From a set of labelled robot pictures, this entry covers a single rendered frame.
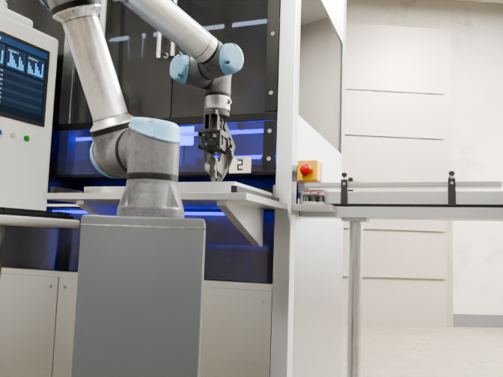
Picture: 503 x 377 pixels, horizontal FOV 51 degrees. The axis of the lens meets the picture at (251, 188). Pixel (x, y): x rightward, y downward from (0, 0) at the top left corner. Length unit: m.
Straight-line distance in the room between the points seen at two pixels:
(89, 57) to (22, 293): 1.33
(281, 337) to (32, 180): 1.12
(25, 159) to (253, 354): 1.12
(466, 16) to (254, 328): 4.69
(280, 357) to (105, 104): 1.03
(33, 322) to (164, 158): 1.34
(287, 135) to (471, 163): 3.91
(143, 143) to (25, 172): 1.05
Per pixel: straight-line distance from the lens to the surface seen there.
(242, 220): 1.65
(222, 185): 1.51
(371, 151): 5.19
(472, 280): 5.55
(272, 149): 1.86
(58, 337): 2.29
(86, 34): 1.31
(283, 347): 1.84
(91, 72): 1.31
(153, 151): 1.17
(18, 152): 2.15
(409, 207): 1.85
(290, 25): 1.97
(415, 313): 5.29
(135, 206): 1.15
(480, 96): 5.79
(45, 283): 2.32
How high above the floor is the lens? 0.75
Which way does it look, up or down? 6 degrees up
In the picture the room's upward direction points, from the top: 2 degrees clockwise
